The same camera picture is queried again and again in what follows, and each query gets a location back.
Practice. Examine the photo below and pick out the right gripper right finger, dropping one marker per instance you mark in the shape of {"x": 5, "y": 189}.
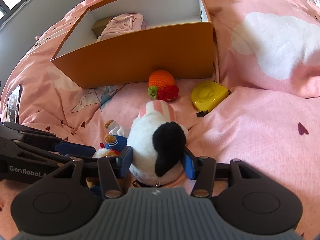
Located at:
{"x": 202, "y": 170}

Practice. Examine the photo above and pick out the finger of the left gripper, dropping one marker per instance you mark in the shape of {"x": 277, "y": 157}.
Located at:
{"x": 15, "y": 130}
{"x": 68, "y": 148}

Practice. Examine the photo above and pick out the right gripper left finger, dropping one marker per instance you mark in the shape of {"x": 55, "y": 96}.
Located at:
{"x": 114, "y": 174}

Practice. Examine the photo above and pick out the brown plush sailor dog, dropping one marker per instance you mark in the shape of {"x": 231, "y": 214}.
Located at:
{"x": 115, "y": 142}

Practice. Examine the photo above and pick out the white black plush dog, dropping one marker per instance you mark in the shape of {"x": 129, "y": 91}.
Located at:
{"x": 158, "y": 142}

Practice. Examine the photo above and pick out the orange cardboard storage box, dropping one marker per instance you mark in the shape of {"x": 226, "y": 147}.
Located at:
{"x": 178, "y": 38}

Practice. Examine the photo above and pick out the orange crochet fruit keychain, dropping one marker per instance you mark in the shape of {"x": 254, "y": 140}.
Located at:
{"x": 161, "y": 86}

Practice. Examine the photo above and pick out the pink mini backpack pouch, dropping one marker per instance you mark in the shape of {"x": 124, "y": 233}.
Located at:
{"x": 122, "y": 24}

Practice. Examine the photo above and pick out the yellow tape measure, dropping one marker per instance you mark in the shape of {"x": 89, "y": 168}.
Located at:
{"x": 207, "y": 95}

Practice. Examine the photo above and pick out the brown kraft small box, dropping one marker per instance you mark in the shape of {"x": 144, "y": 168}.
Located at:
{"x": 100, "y": 25}

